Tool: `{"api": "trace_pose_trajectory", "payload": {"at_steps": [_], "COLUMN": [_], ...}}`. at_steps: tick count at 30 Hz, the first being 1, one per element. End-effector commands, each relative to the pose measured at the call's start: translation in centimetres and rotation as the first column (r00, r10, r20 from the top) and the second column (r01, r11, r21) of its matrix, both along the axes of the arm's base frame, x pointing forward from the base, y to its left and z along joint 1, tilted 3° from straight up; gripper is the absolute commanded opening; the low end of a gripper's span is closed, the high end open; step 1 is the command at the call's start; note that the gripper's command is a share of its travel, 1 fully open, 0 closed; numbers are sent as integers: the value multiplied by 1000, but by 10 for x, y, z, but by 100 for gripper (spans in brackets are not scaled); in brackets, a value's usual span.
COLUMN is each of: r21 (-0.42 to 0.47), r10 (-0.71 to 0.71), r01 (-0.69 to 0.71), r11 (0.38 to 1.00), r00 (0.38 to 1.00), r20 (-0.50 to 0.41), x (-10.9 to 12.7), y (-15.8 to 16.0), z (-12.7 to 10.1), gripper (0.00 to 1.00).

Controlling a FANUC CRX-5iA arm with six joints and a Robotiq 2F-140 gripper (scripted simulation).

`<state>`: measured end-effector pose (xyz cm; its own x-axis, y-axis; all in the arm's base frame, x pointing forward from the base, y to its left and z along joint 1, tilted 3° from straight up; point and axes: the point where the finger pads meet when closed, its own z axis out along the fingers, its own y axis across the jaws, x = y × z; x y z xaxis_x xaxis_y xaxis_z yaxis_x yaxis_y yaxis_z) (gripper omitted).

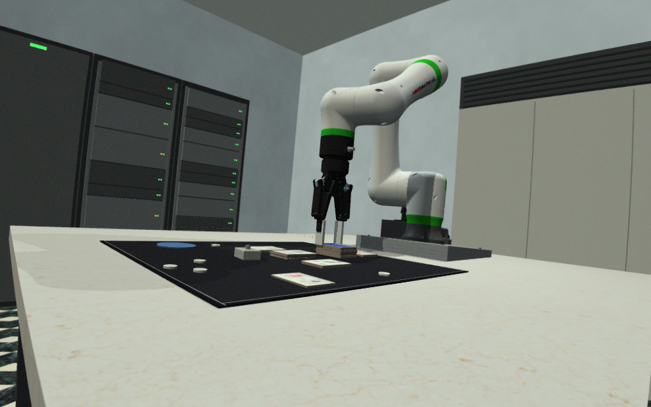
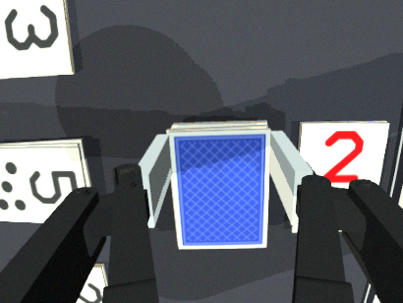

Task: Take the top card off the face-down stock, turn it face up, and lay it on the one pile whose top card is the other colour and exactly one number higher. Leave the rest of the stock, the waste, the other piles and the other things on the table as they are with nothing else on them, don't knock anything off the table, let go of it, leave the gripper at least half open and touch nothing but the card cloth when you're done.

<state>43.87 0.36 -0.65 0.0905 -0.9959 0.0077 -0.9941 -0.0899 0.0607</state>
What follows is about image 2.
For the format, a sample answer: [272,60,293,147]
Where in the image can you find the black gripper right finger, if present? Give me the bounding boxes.
[269,131,403,303]

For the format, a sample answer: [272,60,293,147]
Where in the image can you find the black card cloth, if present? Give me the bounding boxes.
[361,104,403,303]
[0,0,403,303]

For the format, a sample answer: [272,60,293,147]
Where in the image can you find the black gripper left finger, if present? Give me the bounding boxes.
[0,134,172,303]

